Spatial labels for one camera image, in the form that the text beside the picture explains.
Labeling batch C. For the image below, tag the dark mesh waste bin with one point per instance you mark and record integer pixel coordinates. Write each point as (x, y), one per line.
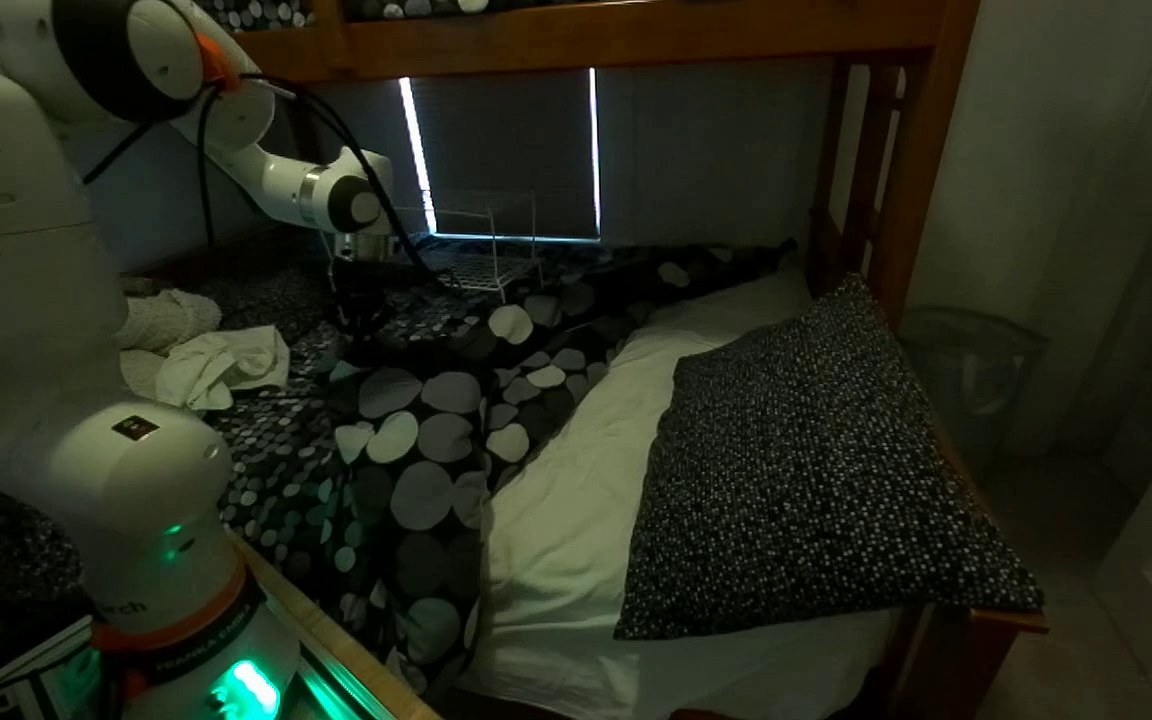
(978, 374)

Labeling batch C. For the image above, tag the black blanket with grey circles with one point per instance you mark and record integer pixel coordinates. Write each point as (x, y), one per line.
(419, 440)

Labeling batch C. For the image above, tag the white crumpled cloth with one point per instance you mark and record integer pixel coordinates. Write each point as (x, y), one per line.
(210, 365)
(161, 316)

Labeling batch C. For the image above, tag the black white speckled pillow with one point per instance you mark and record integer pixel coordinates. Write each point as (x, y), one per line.
(240, 287)
(819, 481)

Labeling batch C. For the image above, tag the white bed sheet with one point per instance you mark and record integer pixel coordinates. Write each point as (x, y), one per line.
(579, 504)

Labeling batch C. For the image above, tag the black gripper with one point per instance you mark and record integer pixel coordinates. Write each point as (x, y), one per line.
(362, 265)

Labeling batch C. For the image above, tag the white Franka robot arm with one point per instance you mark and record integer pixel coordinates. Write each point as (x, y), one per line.
(16, 332)

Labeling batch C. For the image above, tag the dark window blind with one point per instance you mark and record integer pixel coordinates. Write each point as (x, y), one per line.
(508, 145)

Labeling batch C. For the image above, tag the wooden bunk bed frame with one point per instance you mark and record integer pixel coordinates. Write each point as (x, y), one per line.
(603, 35)

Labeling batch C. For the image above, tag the grey circle patterned bunk blanket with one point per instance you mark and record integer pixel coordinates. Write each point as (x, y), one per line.
(260, 11)

